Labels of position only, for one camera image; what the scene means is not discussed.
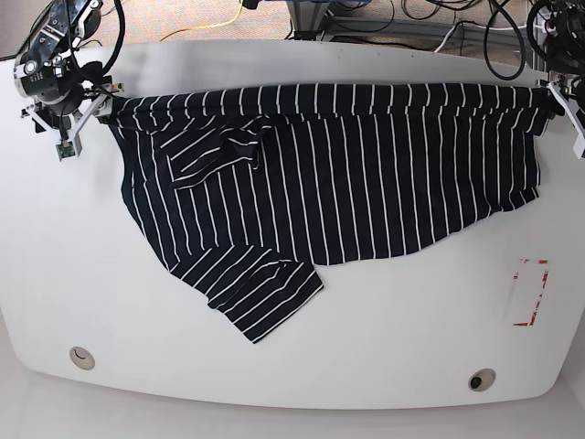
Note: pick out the red tape rectangle marking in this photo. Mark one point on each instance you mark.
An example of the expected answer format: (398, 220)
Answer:
(528, 287)

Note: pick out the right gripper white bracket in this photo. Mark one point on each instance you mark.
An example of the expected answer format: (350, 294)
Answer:
(60, 117)

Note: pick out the grey aluminium frame stand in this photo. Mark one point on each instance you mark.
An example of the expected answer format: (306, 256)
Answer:
(492, 25)

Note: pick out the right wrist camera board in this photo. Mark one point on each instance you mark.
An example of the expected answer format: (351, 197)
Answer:
(68, 148)

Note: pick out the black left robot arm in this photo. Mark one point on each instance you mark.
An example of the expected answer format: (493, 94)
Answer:
(555, 32)

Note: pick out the right table cable grommet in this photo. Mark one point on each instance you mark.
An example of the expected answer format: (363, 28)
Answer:
(482, 380)

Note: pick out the left table cable grommet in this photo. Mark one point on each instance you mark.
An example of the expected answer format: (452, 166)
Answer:
(82, 358)

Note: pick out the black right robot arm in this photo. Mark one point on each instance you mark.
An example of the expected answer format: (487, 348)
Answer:
(47, 69)

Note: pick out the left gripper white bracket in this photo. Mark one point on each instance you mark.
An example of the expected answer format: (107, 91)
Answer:
(567, 91)

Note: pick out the navy white striped t-shirt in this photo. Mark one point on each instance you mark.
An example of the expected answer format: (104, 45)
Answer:
(242, 193)

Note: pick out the table cable grommet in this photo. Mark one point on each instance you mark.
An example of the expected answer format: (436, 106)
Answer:
(82, 358)
(482, 380)

